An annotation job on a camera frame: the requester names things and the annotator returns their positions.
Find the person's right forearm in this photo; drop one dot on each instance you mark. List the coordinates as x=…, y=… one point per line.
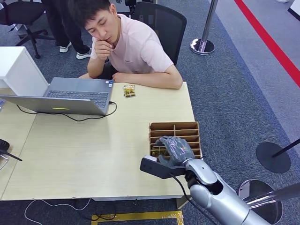
x=95, y=66

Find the seated person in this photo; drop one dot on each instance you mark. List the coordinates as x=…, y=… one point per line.
x=136, y=46

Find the clear yellow card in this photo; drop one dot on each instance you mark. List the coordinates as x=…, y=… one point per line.
x=129, y=91

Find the white sign board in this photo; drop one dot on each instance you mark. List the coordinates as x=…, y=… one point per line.
x=295, y=7

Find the black swivel office chair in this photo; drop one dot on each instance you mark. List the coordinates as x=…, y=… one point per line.
x=23, y=12

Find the white box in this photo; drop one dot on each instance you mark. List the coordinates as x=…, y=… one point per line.
x=19, y=68

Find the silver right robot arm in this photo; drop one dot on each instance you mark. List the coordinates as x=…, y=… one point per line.
x=222, y=202

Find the white desk leg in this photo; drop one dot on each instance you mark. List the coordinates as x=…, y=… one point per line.
x=182, y=202

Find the person's hand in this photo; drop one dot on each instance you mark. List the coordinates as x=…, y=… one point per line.
x=102, y=48
x=119, y=77

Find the metal bracket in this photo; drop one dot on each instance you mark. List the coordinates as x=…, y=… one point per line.
x=4, y=161

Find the person's right hand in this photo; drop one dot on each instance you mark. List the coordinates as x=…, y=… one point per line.
x=102, y=48

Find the black mesh office chair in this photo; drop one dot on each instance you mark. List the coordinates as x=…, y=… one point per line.
x=169, y=28

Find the standing person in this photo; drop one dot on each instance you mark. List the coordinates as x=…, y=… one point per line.
x=58, y=21

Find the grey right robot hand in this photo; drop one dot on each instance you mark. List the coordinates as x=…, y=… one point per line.
x=176, y=149

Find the black stanchion with round base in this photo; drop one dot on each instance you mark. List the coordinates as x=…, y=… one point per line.
x=271, y=158

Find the chrome stanchion post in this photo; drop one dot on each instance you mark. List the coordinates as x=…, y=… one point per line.
x=203, y=46

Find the black device with antenna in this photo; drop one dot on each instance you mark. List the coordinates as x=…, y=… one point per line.
x=3, y=145

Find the chrome stanchion with mirror base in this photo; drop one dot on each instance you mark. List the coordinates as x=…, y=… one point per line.
x=277, y=195

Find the brown cardboard slotted card holder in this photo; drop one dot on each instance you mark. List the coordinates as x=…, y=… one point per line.
x=163, y=126

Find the grey laptop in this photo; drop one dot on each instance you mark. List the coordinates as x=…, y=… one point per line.
x=77, y=87

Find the person's left forearm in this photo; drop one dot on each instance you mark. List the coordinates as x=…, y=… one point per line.
x=159, y=81

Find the person's left hand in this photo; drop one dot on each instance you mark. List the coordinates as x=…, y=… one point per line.
x=119, y=77

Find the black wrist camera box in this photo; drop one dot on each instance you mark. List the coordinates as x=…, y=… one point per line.
x=155, y=167

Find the small blue object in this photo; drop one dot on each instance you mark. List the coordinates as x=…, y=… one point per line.
x=1, y=103

